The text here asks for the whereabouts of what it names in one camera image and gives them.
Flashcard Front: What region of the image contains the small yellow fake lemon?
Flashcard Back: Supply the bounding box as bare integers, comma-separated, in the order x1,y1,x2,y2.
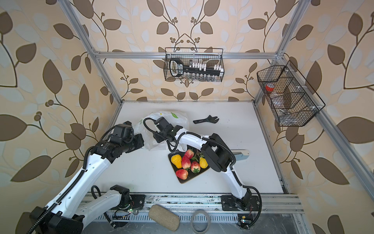
199,158,208,169

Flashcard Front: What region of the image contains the grey utility knife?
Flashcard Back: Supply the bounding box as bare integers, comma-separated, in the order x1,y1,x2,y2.
232,150,250,161

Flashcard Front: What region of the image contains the black wire basket back wall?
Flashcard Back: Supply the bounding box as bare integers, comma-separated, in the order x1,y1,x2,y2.
163,47,225,82

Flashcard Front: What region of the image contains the grey tape roll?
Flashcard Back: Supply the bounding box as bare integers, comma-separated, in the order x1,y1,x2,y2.
191,210,211,234

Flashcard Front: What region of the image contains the black socket set holder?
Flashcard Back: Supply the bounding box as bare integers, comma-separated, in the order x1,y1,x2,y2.
168,58,225,77

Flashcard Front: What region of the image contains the black wire basket right wall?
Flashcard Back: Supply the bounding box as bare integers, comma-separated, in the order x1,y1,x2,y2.
257,61,325,127

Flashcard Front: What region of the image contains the black adjustable wrench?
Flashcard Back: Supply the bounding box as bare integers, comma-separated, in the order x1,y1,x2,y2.
193,115,219,124

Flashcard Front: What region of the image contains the black wire basket wall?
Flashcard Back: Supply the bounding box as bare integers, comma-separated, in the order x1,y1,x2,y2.
257,61,325,127
163,47,225,82

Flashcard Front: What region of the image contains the clear bottle red cap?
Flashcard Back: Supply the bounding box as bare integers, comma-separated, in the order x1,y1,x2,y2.
265,83,289,116

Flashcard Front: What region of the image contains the white plastic bag lemon print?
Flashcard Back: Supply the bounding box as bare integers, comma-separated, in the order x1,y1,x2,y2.
132,111,190,152

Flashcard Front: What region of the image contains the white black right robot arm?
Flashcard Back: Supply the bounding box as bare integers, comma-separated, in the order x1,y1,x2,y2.
143,117,263,213

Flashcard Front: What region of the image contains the yellow fake pear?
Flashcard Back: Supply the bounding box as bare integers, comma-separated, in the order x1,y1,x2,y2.
170,154,182,169

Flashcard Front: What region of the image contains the beige sponge block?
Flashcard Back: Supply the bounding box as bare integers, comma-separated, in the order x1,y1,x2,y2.
148,204,180,232

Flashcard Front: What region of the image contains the green leafy sprig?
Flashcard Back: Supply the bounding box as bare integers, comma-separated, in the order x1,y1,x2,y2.
191,150,204,162

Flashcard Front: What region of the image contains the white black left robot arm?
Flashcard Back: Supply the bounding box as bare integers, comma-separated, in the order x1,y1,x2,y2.
28,121,144,234

